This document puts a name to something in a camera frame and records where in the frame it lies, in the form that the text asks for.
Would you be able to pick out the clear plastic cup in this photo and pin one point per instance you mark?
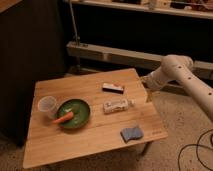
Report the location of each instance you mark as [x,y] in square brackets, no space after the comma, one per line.
[48,106]

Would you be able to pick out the green round plate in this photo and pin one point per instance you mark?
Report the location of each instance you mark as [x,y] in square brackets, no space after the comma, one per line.
[80,110]

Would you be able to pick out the blue sponge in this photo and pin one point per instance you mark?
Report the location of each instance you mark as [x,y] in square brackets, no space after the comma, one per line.
[134,133]

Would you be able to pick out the metal shelf rail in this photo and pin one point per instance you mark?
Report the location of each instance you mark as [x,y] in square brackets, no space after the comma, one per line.
[203,70]

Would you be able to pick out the vertical metal pole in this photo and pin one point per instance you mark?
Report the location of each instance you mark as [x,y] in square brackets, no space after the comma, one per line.
[76,36]

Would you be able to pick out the upper wooden shelf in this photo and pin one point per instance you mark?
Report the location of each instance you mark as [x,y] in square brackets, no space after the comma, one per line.
[146,6]

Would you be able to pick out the wooden folding table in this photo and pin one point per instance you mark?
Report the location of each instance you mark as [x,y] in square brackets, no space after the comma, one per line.
[48,143]

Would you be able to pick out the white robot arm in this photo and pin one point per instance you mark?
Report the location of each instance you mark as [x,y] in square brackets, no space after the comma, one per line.
[179,68]

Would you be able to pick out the orange carrot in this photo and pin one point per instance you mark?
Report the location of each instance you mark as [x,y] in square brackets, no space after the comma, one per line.
[66,117]

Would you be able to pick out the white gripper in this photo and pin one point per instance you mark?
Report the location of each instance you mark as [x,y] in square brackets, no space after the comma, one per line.
[154,81]

